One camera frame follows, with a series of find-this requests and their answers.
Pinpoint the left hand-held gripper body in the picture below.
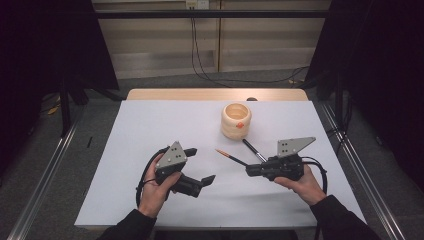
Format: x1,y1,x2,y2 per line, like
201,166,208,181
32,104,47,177
154,140,204,199

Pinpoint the hand-held gripper black cable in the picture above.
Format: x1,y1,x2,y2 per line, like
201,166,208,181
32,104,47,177
301,155,330,195
134,146,171,210

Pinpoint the left hand-held gripper black cable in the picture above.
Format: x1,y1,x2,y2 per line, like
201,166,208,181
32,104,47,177
134,146,171,210

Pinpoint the black wall cable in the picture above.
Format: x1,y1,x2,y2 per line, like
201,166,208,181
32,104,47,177
193,17,311,85
190,17,233,89

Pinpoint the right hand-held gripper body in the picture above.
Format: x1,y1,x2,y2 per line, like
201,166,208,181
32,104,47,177
266,136,317,182

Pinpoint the black curtain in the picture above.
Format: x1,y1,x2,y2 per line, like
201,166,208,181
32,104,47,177
304,0,424,193
0,0,120,174

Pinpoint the white wall socket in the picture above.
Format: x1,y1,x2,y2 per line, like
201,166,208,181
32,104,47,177
185,0,210,10

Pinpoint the black horizontal frame bar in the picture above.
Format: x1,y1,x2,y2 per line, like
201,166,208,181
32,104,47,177
94,9,331,20

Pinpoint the person's left hand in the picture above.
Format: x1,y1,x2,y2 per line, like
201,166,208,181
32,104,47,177
138,153,183,219

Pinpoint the person's right hand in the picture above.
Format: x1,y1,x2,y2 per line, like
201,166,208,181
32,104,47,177
273,164,328,206

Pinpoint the brown pencil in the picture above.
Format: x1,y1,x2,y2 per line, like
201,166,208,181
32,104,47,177
215,148,250,167

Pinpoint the black makeup brush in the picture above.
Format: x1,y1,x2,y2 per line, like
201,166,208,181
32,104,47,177
242,138,268,164

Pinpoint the aluminium floor rail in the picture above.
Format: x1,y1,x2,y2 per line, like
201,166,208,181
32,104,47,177
6,103,88,240
319,101,406,240

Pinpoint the wooden wall strip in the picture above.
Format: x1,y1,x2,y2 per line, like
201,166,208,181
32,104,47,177
216,0,223,73

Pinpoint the cream ribbed brush holder cup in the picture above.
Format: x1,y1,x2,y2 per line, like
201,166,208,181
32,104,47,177
220,102,253,141

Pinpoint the black metal stand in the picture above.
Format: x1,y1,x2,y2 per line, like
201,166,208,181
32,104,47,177
59,75,73,138

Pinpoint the white table mat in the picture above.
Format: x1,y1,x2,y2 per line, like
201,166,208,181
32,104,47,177
73,99,368,231

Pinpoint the right hand-held gripper black cable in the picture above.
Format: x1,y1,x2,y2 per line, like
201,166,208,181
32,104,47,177
301,155,330,195

